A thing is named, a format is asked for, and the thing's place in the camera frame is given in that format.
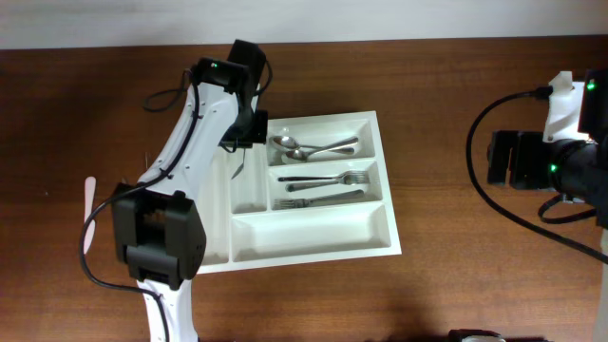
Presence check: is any white plastic knife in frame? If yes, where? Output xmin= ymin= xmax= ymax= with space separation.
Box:
xmin=83 ymin=176 xmax=97 ymax=255

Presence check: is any white plastic cutlery tray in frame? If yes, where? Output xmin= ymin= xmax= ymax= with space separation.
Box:
xmin=197 ymin=111 xmax=402 ymax=274

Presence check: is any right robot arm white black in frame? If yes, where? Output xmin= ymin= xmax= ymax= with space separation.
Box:
xmin=465 ymin=69 xmax=607 ymax=263

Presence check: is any steel tablespoon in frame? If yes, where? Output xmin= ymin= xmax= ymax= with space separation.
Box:
xmin=280 ymin=137 xmax=359 ymax=163
xmin=270 ymin=136 xmax=354 ymax=155

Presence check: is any small steel teaspoon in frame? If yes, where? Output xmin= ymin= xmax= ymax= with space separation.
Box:
xmin=230 ymin=146 xmax=248 ymax=181

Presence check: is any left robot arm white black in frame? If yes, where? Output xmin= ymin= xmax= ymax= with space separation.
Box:
xmin=111 ymin=40 xmax=272 ymax=341

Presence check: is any steel fork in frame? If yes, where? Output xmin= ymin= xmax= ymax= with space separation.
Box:
xmin=274 ymin=190 xmax=365 ymax=210
xmin=277 ymin=171 xmax=369 ymax=181
xmin=285 ymin=174 xmax=370 ymax=193

